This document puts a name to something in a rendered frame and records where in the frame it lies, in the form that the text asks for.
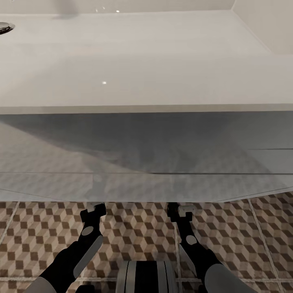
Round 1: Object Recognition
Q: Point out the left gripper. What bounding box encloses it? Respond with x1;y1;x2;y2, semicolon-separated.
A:
80;204;106;223

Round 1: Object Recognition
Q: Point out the mousetrap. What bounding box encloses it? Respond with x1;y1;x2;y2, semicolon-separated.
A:
168;202;178;212

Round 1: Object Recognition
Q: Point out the robot trunk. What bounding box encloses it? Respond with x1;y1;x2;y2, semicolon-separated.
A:
116;261;177;293

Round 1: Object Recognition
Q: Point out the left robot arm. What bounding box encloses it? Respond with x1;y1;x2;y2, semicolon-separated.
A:
22;202;106;293

